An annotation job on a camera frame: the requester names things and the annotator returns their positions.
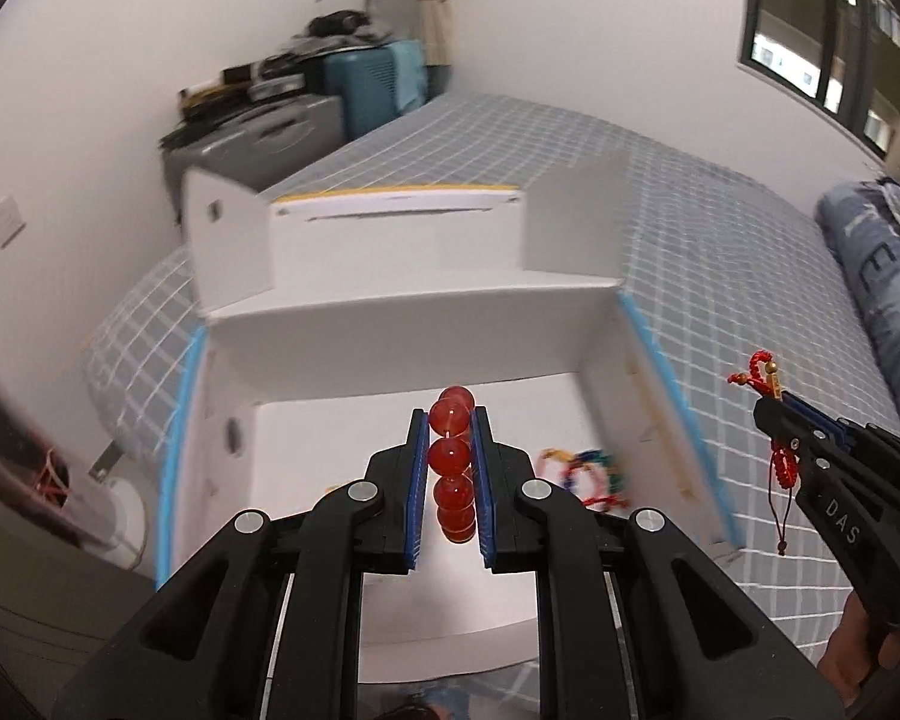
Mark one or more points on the pile of dark clutter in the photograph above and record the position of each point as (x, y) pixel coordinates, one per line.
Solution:
(285, 67)

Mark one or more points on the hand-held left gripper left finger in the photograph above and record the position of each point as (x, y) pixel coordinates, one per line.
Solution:
(418, 487)

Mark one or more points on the white wall switch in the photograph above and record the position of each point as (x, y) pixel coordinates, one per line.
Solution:
(4, 221)

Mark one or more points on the grey suitcase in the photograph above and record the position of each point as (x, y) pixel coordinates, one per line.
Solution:
(270, 135)

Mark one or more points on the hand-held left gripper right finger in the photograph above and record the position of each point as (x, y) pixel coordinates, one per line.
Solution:
(484, 487)

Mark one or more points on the white round device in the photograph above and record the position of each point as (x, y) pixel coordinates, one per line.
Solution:
(116, 517)

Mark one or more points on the folded blue quilt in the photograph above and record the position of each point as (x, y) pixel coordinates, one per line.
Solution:
(885, 300)

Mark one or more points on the person's right hand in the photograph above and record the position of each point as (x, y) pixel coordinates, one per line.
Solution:
(847, 652)

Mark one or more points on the white cardboard box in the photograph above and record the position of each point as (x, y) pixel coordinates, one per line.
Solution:
(390, 345)

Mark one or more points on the dark framed window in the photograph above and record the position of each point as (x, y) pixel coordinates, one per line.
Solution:
(787, 15)

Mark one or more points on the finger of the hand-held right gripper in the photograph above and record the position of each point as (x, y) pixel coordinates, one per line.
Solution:
(787, 427)
(862, 436)

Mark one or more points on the teal suitcase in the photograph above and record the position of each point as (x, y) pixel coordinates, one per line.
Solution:
(367, 90)

